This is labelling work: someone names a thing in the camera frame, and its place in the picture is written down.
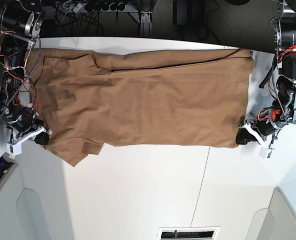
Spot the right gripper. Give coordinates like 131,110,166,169
5,112,52,145

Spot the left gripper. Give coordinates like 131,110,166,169
236,117,283,148

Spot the tan brown t-shirt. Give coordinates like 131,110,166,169
26,48,254,166

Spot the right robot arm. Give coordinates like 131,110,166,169
0,0,51,146

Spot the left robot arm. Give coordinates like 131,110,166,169
236,0,296,149

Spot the grey padded panel left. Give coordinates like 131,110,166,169
0,164,52,240

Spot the grey padded panel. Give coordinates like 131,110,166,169
0,164,52,240
246,187,296,240

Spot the grey padded panel right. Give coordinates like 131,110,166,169
246,187,296,240

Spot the white vent grille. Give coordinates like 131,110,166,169
157,226,221,240

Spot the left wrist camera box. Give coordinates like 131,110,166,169
259,147,274,159

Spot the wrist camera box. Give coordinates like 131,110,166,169
259,147,274,159
6,142,22,159

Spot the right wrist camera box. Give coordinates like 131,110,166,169
6,142,22,159

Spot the aluminium frame post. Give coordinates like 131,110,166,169
128,10,153,38

